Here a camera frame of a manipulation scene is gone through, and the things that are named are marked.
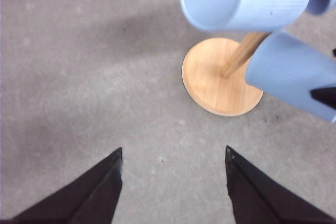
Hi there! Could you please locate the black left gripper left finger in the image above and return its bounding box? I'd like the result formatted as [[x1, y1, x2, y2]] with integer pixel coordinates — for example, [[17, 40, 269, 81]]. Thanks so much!
[[0, 148, 123, 224]]

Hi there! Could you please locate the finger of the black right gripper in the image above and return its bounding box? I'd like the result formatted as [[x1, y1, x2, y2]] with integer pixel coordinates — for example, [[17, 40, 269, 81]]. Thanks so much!
[[310, 87, 336, 109]]

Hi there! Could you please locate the wooden mug tree stand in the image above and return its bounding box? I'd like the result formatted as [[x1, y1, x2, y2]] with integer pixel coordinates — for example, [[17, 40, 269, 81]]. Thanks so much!
[[181, 33, 270, 116]]

